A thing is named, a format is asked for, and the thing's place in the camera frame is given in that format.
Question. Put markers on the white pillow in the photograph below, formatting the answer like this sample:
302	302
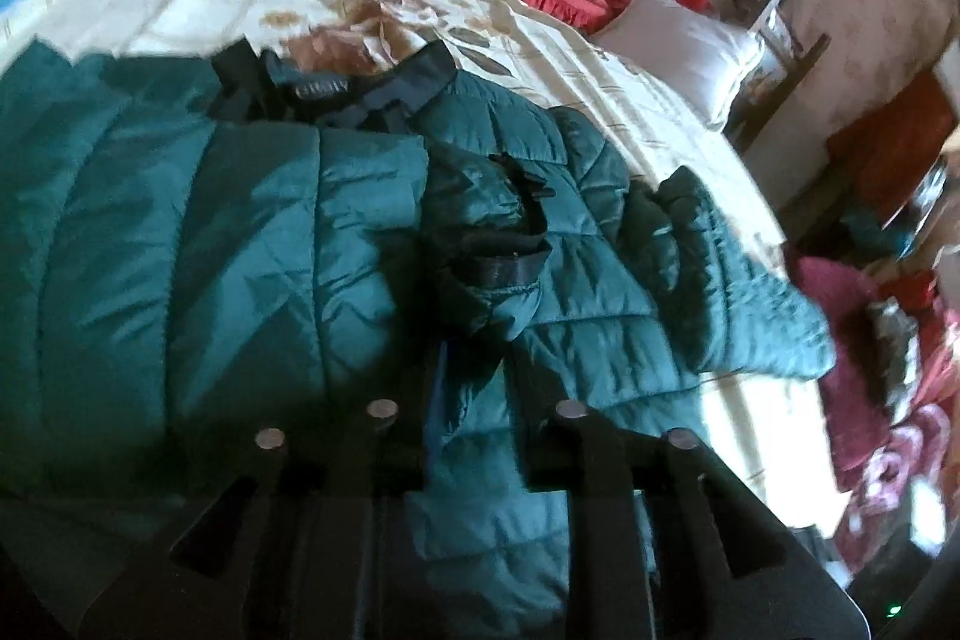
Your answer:
675	48

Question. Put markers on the red wooden cabinet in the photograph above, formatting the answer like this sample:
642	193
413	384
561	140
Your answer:
892	138

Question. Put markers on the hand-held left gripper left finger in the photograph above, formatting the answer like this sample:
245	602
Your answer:
433	422

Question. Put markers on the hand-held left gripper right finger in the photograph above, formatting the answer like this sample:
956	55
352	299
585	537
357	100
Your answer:
570	452

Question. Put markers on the green puffer jacket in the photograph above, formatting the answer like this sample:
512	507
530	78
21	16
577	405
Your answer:
225	220

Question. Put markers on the cluttered bedside table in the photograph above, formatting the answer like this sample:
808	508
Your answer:
780	18

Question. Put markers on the red floral blanket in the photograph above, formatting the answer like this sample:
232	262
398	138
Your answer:
900	445

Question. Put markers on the cream floral bedspread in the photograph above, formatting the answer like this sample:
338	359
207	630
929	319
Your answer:
562	63

